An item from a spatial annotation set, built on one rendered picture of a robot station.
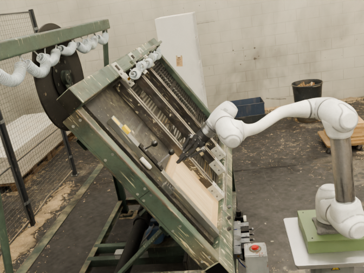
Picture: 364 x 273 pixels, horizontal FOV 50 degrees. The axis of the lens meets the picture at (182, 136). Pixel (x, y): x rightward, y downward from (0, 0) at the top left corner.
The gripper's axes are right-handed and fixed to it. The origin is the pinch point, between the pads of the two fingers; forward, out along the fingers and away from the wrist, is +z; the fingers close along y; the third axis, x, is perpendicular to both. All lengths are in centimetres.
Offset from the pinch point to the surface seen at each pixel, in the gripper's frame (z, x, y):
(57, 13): 159, 399, -466
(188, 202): 21.0, 13.7, 18.2
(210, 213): 26, 39, 30
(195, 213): 23.4, 16.9, 25.5
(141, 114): 13, 31, -48
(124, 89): 8, 23, -65
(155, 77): 8, 95, -86
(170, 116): 15, 78, -48
